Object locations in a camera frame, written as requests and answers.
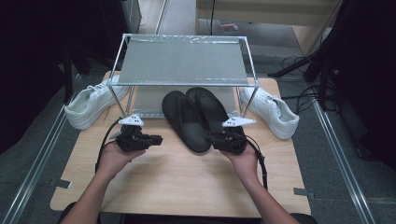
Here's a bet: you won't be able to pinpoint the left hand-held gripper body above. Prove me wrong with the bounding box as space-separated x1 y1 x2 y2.
115 114 156 153

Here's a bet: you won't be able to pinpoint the white sneaker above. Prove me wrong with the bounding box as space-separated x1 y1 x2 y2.
64 74 131 131
239 86 301 140

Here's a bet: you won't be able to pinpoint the person's left hand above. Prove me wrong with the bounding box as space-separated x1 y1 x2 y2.
96 141 148 182

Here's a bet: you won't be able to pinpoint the person's right leg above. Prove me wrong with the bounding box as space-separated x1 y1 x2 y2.
290 212 319 224

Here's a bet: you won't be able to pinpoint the person's right hand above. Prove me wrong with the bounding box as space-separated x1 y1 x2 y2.
219 144 265 188

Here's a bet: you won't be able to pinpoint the black tripod stand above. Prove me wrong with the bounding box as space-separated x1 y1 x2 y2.
266 55 316 78

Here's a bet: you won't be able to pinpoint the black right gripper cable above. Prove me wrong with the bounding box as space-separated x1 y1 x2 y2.
245 135 269 191

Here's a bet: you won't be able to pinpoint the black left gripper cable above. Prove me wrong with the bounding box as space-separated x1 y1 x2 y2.
94 117 123 174

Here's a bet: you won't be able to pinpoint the black hanging cable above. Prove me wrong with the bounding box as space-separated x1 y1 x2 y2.
210 0 217 35

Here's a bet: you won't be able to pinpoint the black curtain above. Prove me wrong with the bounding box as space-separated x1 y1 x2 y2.
306 0 396 172
0 0 129 156

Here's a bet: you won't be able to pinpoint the grey tape strip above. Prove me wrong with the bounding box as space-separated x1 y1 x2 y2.
292 187 317 201
47 178 73 189

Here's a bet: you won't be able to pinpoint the black slipper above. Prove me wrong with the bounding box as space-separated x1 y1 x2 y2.
161 90 213 154
185 86 248 154

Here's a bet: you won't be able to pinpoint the red booklet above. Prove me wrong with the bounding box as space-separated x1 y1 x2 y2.
217 20 240 34

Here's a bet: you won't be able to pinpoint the metal shoe rack grey shelves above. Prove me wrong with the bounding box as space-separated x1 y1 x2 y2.
106 33 261 121

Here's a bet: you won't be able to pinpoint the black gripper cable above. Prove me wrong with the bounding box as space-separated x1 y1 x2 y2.
94 117 123 174
245 135 269 191

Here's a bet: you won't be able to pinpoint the grey metal cabinet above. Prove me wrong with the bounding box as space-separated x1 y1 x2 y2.
120 0 143 35

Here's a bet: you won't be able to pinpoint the black floor cables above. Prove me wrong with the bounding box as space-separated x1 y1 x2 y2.
280 55 323 116

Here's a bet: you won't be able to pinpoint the light wooden cabinet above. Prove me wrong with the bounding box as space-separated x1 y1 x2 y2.
195 0 344 58

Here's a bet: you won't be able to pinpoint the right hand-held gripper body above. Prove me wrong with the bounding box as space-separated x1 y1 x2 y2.
212 116 257 156

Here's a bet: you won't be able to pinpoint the metal floor rail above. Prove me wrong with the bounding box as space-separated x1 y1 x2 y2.
0 74 82 224
312 101 378 224

